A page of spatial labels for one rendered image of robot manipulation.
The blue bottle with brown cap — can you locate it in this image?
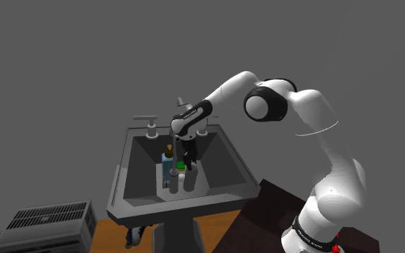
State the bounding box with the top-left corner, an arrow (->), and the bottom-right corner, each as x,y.
161,144 -> 175,184

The wide grey cylinder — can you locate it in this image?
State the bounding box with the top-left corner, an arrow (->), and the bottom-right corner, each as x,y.
183,164 -> 199,193

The slim grey cylinder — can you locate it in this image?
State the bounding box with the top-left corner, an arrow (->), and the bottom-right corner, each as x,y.
168,167 -> 180,195

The dark robot stand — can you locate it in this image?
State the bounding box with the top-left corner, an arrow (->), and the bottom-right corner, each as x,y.
211,178 -> 381,253

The blue and white object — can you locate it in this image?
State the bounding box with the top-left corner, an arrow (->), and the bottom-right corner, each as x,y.
124,225 -> 147,250

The grey vented appliance box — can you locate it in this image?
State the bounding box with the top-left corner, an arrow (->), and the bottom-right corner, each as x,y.
0,199 -> 99,253

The grey pedestal sink with faucet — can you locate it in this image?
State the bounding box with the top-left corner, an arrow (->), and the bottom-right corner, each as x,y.
106,97 -> 262,253

